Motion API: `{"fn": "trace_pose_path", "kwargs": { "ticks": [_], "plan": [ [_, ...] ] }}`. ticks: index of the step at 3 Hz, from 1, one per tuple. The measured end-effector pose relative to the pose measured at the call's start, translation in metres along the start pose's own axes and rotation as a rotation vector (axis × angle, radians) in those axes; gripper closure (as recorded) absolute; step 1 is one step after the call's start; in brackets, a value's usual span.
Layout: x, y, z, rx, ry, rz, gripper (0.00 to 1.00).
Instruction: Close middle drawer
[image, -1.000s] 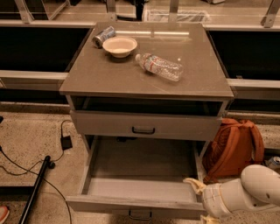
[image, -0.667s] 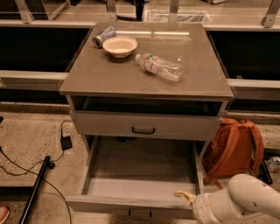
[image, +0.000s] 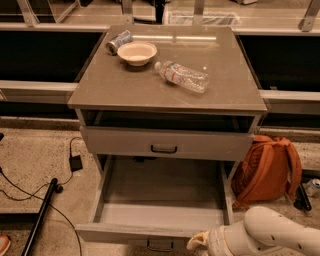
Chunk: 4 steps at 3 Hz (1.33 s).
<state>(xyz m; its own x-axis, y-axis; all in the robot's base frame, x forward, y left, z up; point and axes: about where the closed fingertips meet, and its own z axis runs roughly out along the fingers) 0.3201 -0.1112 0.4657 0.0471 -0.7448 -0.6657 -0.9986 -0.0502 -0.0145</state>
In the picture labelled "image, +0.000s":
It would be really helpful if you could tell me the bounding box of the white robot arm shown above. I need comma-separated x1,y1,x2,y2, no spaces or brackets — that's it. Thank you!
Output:
187,206,320,256

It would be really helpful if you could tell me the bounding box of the clear plastic water bottle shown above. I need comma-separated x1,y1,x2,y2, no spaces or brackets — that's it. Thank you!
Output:
154,61,209,94

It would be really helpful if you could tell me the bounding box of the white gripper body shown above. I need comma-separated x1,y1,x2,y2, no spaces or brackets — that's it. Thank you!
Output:
207,226,234,256

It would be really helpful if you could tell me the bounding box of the orange backpack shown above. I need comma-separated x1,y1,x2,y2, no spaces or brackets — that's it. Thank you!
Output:
231,135,302,209

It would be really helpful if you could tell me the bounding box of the black object beside backpack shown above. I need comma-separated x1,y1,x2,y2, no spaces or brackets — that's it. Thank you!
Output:
294,184,312,211

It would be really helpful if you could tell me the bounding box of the black pole on floor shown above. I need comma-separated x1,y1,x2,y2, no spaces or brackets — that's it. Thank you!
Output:
21,178,58,256

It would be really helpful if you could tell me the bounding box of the grey drawer cabinet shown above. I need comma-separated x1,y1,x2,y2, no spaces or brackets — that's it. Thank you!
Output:
68,25,267,169

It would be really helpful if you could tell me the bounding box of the white paper bowl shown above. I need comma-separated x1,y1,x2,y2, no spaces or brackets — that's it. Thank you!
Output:
117,42,157,67

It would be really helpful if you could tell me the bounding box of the grey drawer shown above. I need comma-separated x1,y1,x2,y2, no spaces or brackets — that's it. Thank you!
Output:
76,156,234,252
80,126,253,161

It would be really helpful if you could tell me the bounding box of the black power adapter with cable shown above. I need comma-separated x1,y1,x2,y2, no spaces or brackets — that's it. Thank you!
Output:
0,136,84,256

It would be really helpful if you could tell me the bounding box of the red white shoe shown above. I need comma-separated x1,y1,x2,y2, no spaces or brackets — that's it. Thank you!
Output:
0,235,11,256

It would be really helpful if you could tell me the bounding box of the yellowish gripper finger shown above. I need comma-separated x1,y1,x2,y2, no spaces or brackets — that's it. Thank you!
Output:
186,231,209,250

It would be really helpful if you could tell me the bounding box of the silver blue soda can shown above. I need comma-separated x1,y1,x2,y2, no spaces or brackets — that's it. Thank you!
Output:
106,30,133,56

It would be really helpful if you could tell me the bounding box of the soda can on floor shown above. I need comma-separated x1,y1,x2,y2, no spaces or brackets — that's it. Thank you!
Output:
305,178,320,196

